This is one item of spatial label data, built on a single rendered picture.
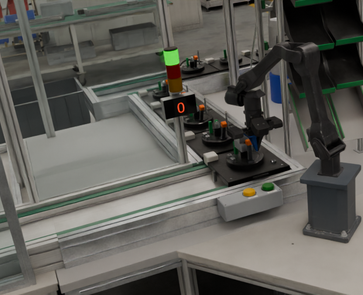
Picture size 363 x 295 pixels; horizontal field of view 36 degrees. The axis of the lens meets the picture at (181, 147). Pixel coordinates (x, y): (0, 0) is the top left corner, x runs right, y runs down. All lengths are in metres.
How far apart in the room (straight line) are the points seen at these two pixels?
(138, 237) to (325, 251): 0.59
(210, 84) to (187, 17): 6.25
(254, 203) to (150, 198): 0.39
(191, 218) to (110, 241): 0.28
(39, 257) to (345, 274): 0.92
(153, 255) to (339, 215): 0.59
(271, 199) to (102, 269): 0.60
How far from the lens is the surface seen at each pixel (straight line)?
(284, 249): 1.77
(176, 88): 2.00
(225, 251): 1.79
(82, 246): 1.82
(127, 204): 2.02
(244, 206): 1.85
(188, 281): 1.90
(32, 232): 1.99
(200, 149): 2.23
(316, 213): 1.79
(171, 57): 1.97
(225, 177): 1.98
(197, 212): 1.87
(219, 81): 3.25
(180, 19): 9.43
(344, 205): 1.76
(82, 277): 1.79
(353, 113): 2.22
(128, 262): 1.81
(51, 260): 1.85
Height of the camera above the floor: 1.86
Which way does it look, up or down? 23 degrees down
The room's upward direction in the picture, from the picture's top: 8 degrees counter-clockwise
